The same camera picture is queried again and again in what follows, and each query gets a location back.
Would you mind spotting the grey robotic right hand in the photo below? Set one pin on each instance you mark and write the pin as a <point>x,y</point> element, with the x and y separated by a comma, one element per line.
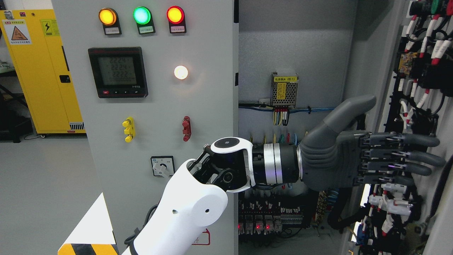
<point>333,157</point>

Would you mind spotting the grey cabinet door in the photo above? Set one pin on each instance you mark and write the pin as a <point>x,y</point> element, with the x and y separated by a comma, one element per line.
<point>402,53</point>
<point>209,49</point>

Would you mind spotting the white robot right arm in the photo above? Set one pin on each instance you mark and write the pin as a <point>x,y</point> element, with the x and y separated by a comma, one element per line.
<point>197,194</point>

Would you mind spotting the metal mesh power supply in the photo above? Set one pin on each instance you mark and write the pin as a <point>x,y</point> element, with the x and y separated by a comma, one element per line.
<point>284,89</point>

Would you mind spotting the red electric danger sticker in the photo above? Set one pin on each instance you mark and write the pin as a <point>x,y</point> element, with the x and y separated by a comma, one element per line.
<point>204,239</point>

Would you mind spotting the white lit indicator lamp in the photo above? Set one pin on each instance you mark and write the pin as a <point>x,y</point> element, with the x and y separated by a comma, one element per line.
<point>181,72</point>

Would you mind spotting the red indicator lamp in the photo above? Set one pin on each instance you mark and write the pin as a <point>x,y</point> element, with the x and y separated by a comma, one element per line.
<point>176,20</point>

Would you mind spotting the black digital power meter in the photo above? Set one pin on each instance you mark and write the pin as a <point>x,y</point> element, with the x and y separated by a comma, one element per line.
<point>118,72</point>

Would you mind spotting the green indicator lamp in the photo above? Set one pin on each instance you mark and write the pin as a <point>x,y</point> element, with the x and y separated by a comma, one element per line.
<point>144,20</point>

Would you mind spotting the orange indicator lamp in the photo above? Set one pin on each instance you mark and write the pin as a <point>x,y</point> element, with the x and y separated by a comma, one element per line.
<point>110,21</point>

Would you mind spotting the yellow safety storage cabinet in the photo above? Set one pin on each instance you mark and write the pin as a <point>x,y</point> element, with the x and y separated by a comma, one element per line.
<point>34,41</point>

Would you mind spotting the red terminal post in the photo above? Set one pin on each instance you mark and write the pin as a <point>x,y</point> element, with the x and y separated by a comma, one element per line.
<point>186,128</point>

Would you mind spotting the yellow terminal post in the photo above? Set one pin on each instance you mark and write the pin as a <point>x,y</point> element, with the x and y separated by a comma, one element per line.
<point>129,129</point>

